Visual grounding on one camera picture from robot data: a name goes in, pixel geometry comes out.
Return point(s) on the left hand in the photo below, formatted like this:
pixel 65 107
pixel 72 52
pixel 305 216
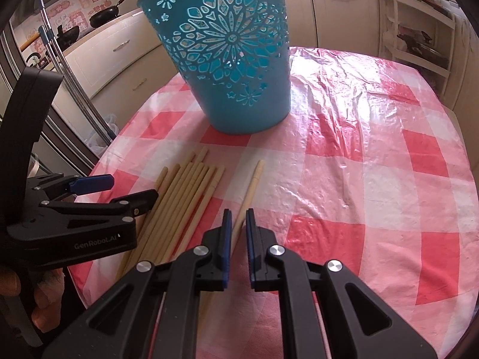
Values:
pixel 47 296

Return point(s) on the black wok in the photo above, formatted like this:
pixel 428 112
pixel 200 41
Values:
pixel 66 38

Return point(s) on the pink checkered plastic tablecloth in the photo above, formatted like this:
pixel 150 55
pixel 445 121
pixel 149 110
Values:
pixel 367 168

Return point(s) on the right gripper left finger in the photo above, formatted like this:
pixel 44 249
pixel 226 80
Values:
pixel 153 311

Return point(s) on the single bamboo chopstick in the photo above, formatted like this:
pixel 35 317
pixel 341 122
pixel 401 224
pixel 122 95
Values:
pixel 249 196

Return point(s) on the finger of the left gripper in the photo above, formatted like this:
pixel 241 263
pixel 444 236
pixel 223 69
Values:
pixel 134 205
pixel 91 185

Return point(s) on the black frying pan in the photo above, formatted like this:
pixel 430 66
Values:
pixel 106 15

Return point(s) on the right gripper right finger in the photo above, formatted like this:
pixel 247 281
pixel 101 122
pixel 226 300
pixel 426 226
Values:
pixel 326 310

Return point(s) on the white tiered storage cart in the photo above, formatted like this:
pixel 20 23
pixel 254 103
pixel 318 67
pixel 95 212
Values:
pixel 415 34

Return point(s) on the teal perforated plastic basket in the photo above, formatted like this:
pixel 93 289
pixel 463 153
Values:
pixel 232 54

